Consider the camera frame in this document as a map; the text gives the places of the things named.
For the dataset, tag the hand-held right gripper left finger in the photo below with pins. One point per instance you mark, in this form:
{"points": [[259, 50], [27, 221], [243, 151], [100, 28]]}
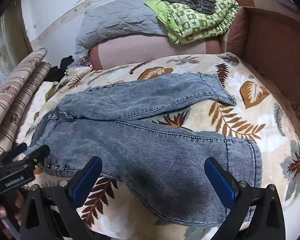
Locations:
{"points": [[88, 177]]}

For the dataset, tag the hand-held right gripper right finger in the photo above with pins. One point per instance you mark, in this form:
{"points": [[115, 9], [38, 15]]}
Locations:
{"points": [[220, 180]]}

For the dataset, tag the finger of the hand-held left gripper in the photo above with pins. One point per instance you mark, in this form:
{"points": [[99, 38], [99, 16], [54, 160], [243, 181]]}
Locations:
{"points": [[18, 148], [40, 152]]}

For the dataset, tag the blue denim pants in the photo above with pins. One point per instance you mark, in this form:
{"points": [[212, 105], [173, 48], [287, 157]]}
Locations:
{"points": [[145, 140]]}

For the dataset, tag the person's left hand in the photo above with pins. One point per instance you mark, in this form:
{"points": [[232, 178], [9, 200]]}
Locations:
{"points": [[1, 208]]}

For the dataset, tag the striped beige cushion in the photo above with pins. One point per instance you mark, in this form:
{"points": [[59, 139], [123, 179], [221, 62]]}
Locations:
{"points": [[12, 115], [17, 80]]}

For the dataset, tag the leaf printed blanket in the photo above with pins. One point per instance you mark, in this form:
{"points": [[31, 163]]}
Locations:
{"points": [[242, 120]]}

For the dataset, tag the black cloth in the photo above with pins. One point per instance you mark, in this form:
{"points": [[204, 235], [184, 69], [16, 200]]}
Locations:
{"points": [[58, 68]]}

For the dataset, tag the wooden glass door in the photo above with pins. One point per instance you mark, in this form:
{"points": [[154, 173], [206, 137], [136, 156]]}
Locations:
{"points": [[7, 50]]}

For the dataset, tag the colourful packet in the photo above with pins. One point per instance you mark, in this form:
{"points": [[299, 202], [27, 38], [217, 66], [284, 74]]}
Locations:
{"points": [[85, 60]]}

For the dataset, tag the pink sofa cushion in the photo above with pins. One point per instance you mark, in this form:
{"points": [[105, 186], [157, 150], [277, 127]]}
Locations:
{"points": [[150, 47]]}

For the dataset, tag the grey pillow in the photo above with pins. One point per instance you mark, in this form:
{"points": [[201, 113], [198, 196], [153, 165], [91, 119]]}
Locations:
{"points": [[120, 22]]}

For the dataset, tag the green patterned quilt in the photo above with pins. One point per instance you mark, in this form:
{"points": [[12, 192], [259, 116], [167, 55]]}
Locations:
{"points": [[200, 17]]}

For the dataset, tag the dark grey cloth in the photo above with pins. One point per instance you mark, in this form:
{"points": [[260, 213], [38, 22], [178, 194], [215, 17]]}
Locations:
{"points": [[197, 3]]}

